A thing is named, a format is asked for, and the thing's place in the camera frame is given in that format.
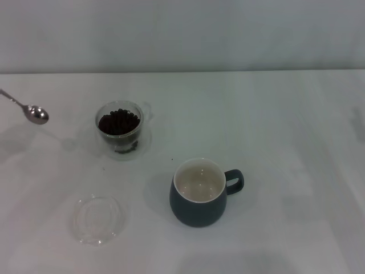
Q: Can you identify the coffee beans pile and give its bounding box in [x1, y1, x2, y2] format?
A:
[98, 108, 141, 136]

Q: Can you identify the dark teal ceramic mug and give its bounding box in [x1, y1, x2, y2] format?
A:
[169, 158, 245, 228]

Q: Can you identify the pink handled metal spoon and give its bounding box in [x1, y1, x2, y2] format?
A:
[0, 88, 50, 126]

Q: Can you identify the clear glass cup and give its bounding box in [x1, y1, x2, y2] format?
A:
[95, 100, 153, 146]

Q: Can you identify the scattered coffee beans cluster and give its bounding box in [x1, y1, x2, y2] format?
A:
[113, 139, 140, 155]

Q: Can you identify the clear glass saucer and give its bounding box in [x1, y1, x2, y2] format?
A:
[79, 113, 153, 162]

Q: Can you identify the small clear glass dish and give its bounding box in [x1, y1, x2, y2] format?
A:
[72, 194, 128, 247]

